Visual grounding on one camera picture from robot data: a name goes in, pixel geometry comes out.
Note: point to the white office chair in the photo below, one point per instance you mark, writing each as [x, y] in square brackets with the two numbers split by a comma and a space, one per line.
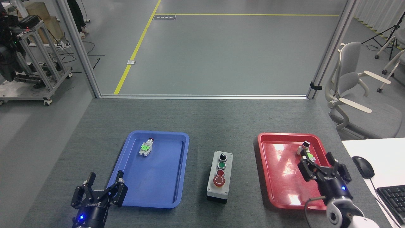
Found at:
[394, 68]

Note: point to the silver floor socket plate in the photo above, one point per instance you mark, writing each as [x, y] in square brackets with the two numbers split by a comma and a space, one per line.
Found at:
[131, 62]

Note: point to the aluminium frame cart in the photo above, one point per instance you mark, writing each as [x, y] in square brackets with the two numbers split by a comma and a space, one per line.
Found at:
[41, 63]

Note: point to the silver aluminium post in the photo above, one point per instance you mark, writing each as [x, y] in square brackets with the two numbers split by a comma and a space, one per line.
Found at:
[330, 47]
[79, 47]

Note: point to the grey office chair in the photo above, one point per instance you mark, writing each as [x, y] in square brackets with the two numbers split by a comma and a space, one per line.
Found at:
[351, 82]

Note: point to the white desk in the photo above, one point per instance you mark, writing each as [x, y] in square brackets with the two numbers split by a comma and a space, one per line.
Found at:
[386, 158]

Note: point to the black computer mouse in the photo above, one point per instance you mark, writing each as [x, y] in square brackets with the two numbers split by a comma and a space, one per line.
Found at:
[363, 167]

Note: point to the black clamp on post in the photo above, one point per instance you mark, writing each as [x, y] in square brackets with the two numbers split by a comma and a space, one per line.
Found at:
[315, 86]

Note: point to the grey control box with buttons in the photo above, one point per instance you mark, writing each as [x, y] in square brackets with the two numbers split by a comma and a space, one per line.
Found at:
[220, 175]

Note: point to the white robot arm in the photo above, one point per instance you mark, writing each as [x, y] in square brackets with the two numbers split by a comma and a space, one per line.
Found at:
[348, 215]

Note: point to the blue plastic tray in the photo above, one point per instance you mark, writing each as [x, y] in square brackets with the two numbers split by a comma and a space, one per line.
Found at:
[152, 177]

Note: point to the black keyboard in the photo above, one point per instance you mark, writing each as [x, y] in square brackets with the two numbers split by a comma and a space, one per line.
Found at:
[393, 201]

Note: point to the black tripod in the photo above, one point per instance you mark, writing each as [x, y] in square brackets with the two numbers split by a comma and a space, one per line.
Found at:
[387, 31]

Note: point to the red push button green block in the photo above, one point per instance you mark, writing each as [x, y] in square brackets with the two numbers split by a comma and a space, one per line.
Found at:
[146, 147]

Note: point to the red plastic tray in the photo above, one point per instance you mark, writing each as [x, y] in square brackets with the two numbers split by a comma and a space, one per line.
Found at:
[281, 177]

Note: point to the black machine on cart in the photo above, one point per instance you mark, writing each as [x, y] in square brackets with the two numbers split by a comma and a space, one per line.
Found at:
[8, 53]

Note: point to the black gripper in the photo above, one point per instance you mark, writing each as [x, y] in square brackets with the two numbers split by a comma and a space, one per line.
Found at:
[91, 213]
[335, 188]

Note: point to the black selector switch white block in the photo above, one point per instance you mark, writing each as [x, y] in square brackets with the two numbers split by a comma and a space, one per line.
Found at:
[304, 147]

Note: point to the cardboard box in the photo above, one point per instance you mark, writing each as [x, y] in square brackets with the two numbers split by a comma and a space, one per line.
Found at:
[50, 28]

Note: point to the dark floor sign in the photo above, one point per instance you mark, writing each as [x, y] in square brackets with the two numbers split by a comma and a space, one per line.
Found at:
[164, 17]

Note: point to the silver aluminium rail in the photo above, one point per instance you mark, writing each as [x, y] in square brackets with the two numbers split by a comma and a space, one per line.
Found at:
[202, 96]

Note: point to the white curtain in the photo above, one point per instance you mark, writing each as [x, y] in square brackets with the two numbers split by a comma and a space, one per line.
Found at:
[379, 12]

